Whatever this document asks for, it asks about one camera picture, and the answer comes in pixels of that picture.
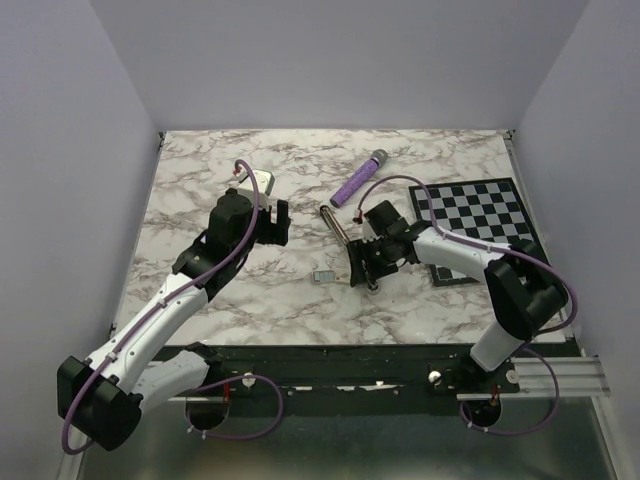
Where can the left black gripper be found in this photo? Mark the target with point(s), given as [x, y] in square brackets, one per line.
[275, 233]

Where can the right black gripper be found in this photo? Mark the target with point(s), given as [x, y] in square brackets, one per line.
[358, 250]

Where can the stapler metal base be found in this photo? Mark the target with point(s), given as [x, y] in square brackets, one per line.
[335, 225]

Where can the staple tray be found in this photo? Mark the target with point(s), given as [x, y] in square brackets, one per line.
[323, 277]

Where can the white staple box sleeve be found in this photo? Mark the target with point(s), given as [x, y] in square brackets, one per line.
[342, 277]

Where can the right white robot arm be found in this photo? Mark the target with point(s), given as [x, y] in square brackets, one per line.
[524, 292]

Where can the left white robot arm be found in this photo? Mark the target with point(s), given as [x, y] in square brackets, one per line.
[107, 394]

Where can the purple glitter microphone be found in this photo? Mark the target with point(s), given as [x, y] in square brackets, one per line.
[376, 160]

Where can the black white checkerboard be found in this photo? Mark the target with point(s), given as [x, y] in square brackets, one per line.
[488, 210]

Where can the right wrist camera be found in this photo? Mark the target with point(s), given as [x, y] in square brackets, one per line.
[368, 234]

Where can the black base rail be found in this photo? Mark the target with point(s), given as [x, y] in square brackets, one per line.
[346, 380]

